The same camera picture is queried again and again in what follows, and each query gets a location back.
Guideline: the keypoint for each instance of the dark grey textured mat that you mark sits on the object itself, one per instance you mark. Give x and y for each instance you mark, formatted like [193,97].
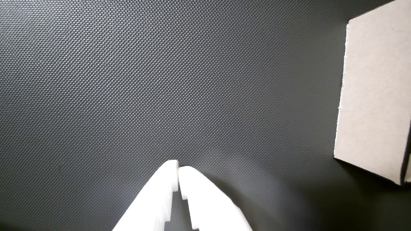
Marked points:
[128,80]

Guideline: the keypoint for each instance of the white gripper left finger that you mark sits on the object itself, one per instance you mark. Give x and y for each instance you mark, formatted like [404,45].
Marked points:
[154,199]

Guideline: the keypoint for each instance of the small open cardboard box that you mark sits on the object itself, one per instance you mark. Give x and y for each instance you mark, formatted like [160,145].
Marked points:
[372,96]

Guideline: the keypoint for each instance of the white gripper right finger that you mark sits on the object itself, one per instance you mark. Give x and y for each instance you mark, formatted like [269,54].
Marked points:
[208,205]

